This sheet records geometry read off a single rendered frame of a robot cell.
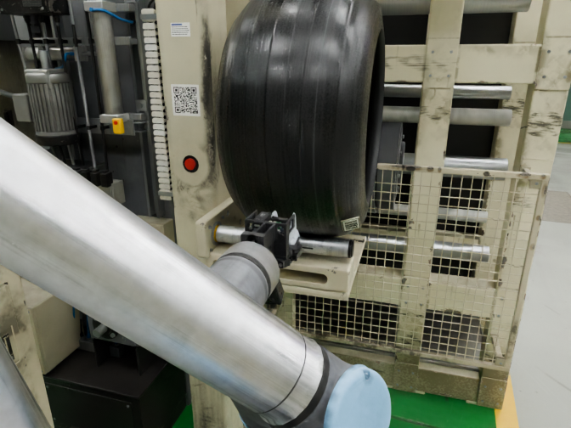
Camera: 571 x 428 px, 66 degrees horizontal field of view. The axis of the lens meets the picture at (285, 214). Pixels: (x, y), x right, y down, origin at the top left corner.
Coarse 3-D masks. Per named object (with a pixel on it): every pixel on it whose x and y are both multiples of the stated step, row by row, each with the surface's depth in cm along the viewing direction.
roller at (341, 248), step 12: (216, 228) 109; (228, 228) 108; (240, 228) 107; (216, 240) 109; (228, 240) 108; (300, 240) 102; (312, 240) 102; (324, 240) 101; (336, 240) 101; (348, 240) 100; (312, 252) 103; (324, 252) 101; (336, 252) 100; (348, 252) 99
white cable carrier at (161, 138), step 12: (144, 12) 104; (144, 24) 105; (156, 24) 107; (144, 36) 106; (156, 36) 107; (156, 48) 106; (156, 60) 107; (156, 72) 108; (156, 84) 109; (156, 96) 110; (156, 108) 111; (156, 120) 112; (156, 132) 113; (156, 144) 115; (156, 156) 116; (168, 156) 116; (168, 168) 116; (168, 180) 117
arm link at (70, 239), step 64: (0, 128) 30; (0, 192) 28; (64, 192) 31; (0, 256) 30; (64, 256) 30; (128, 256) 32; (192, 256) 37; (128, 320) 33; (192, 320) 34; (256, 320) 38; (256, 384) 38; (320, 384) 40; (384, 384) 44
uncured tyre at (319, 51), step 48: (288, 0) 86; (336, 0) 83; (240, 48) 83; (288, 48) 81; (336, 48) 79; (384, 48) 109; (240, 96) 82; (288, 96) 80; (336, 96) 78; (240, 144) 85; (288, 144) 82; (336, 144) 80; (240, 192) 92; (288, 192) 88; (336, 192) 85
